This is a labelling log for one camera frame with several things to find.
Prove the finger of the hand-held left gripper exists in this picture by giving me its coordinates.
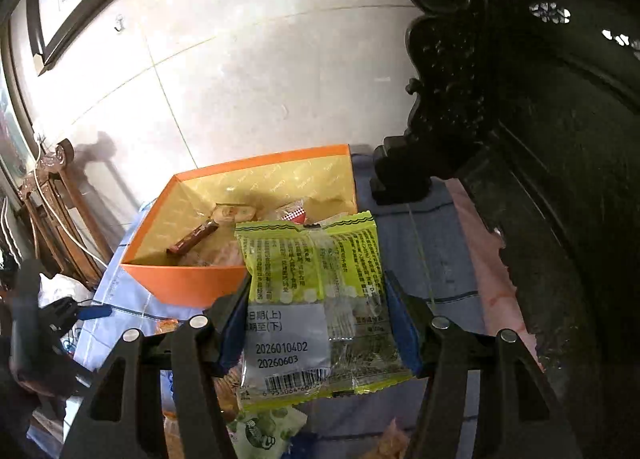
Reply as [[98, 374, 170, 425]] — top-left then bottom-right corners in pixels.
[[52, 300, 113, 336]]

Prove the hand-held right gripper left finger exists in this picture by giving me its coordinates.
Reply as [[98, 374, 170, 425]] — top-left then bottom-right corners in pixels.
[[62, 275, 252, 459]]

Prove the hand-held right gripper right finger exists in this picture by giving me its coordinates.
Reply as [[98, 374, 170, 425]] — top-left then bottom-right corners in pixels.
[[383, 270, 584, 459]]

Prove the orange cardboard box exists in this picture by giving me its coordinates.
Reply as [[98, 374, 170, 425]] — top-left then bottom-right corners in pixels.
[[120, 144, 359, 311]]

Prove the green snack packet white label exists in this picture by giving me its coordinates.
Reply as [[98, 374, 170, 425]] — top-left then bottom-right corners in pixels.
[[234, 210, 414, 412]]

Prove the white plastic bag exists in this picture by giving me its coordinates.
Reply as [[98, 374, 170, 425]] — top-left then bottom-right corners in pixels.
[[38, 272, 95, 312]]

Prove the orange snack packet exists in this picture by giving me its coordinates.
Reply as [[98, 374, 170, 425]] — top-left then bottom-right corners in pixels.
[[367, 416, 418, 459], [212, 365, 246, 420], [150, 318, 182, 337]]

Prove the green pea snack packet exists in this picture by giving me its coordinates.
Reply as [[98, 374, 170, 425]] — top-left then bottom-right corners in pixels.
[[225, 405, 309, 459]]

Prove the brown snack bar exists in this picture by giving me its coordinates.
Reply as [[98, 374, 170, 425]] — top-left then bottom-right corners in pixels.
[[166, 221, 220, 256]]

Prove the pink cloth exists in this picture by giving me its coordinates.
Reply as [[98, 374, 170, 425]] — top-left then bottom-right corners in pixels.
[[444, 176, 547, 376]]

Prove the round beige snack packet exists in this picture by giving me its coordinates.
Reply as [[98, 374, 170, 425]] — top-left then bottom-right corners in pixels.
[[210, 203, 258, 225]]

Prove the red white snack packet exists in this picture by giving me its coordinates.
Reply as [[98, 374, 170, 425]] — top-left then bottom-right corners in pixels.
[[274, 200, 308, 225]]

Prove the dark carved wooden chair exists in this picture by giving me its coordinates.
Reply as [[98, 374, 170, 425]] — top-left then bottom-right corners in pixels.
[[369, 0, 640, 459]]

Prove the white cable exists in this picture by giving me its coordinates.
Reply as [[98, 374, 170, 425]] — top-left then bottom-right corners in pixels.
[[33, 134, 109, 271]]

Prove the colourful wall picture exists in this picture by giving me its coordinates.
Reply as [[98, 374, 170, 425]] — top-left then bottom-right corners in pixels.
[[0, 66, 32, 185]]

